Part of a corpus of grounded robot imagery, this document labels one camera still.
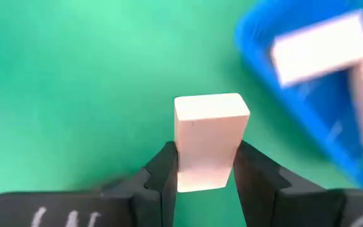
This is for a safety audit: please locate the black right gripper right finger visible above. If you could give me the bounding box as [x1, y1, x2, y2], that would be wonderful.
[233, 141, 346, 227]

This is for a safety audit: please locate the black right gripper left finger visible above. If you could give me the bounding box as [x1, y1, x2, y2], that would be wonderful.
[101, 141, 178, 227]

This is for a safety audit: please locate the blue plastic basket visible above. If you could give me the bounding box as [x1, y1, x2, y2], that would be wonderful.
[234, 0, 363, 192]

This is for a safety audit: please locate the short natural wood block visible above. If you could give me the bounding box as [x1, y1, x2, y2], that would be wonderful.
[270, 8, 363, 89]

